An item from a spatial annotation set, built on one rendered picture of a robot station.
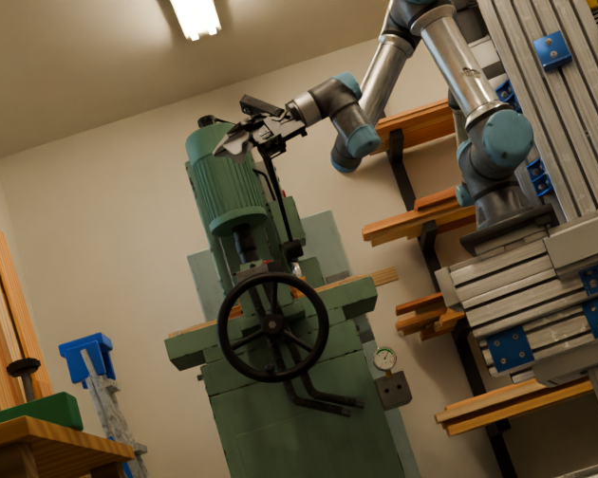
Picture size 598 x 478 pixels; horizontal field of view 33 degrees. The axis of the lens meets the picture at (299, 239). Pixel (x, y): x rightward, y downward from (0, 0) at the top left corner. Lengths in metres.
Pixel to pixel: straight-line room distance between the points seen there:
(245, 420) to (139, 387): 2.61
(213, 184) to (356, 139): 0.82
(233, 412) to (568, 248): 1.03
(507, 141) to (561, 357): 0.53
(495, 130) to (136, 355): 3.38
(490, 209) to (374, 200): 3.02
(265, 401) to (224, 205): 0.60
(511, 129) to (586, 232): 0.29
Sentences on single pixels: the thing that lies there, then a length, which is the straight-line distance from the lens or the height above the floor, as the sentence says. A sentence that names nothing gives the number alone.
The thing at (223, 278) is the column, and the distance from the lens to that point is 3.17.
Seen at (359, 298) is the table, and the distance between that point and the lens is 2.79.
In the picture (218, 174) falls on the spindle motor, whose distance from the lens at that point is 2.99.
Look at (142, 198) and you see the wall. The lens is 5.54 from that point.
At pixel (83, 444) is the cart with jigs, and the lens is 1.45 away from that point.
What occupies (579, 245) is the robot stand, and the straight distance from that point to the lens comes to 2.24.
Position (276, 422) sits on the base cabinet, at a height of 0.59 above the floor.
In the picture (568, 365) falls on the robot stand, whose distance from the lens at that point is 2.46.
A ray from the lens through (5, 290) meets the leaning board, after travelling 4.76.
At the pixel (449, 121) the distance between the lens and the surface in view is 5.25.
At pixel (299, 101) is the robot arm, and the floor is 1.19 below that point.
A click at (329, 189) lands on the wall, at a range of 5.41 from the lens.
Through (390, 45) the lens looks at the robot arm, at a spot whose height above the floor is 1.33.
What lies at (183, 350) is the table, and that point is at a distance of 2.78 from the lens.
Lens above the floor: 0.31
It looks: 15 degrees up
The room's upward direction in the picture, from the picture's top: 18 degrees counter-clockwise
